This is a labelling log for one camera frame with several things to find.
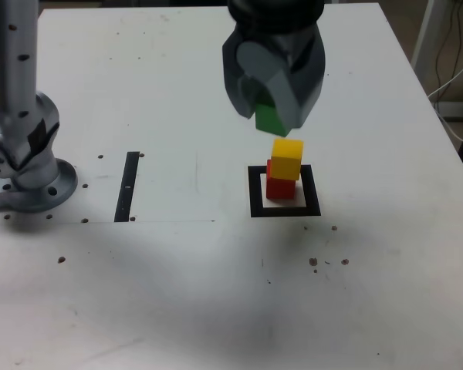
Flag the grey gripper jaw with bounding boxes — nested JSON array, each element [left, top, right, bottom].
[[221, 34, 256, 119], [236, 39, 328, 138]]

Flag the white post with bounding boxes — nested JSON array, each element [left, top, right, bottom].
[[410, 0, 438, 84]]

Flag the thin black cable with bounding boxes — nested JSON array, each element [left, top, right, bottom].
[[434, 0, 463, 92]]

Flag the green cube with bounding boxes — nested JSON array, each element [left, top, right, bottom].
[[254, 96, 289, 136]]

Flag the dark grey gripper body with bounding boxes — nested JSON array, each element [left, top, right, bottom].
[[231, 23, 325, 63]]

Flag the red cube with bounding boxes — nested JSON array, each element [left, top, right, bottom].
[[265, 160, 297, 200]]

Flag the black tape strip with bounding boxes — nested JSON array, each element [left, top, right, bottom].
[[113, 151, 140, 224]]

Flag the black tape square outline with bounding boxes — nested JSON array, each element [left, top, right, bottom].
[[247, 164, 322, 218]]

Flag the yellow cube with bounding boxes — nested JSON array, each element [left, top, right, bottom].
[[270, 138, 305, 181]]

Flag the white cable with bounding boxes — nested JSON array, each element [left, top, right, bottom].
[[427, 49, 463, 146]]

